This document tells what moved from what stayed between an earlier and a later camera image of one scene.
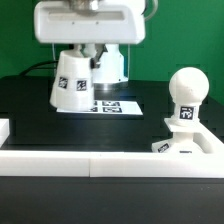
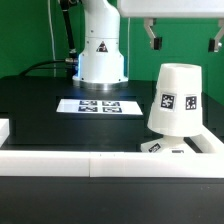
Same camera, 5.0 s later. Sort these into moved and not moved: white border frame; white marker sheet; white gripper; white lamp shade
Moved: white lamp shade; white gripper
Not moved: white border frame; white marker sheet
